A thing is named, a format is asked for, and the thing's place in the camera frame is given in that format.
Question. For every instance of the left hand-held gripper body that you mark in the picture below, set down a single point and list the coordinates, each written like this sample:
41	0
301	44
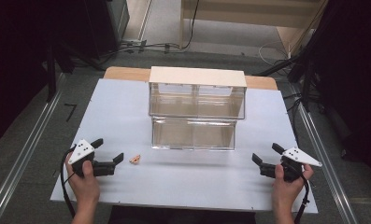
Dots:
82	151

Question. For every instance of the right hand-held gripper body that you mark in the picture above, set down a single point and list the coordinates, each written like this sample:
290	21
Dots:
296	156

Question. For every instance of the small orange toy piece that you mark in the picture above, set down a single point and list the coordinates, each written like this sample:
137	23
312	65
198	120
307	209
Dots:
135	159

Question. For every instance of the person's left hand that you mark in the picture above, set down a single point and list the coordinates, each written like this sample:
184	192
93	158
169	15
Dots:
86	186

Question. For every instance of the person's right hand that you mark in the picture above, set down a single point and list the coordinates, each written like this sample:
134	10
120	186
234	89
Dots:
287	191

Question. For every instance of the white table board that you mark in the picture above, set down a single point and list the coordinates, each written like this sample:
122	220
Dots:
117	109

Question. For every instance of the black metal stand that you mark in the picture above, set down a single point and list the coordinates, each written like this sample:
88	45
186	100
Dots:
51	74
304	77

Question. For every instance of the wooden table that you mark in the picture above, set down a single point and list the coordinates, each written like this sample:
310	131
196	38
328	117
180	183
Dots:
127	74

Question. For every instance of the person's dark clothing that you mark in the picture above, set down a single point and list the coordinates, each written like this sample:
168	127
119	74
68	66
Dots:
180	216

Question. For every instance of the black curtain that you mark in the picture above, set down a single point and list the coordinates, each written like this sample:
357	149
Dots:
15	62
354	77

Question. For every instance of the drawer cabinet with white top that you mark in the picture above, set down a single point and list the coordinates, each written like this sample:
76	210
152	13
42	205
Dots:
197	76

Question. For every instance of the black cabinet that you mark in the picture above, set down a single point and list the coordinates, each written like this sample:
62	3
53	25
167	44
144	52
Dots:
105	25

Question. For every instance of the light wooden furniture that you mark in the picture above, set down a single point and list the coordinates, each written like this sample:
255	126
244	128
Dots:
251	14

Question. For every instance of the metal floor rail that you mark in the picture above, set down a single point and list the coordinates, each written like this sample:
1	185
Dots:
323	155
27	152

